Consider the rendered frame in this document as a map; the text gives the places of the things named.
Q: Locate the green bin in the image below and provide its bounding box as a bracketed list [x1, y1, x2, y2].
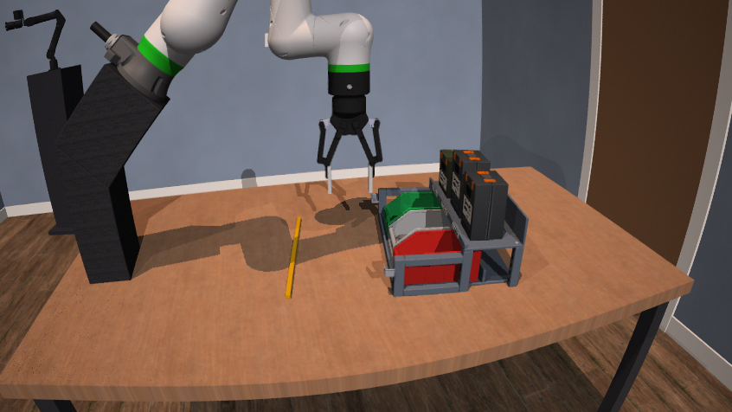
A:
[383, 192, 442, 237]

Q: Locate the red open bin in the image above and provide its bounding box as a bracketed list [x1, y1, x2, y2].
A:
[393, 229, 482, 285]

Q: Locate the orange retaining rail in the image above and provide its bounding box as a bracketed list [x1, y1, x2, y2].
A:
[286, 217, 301, 299]

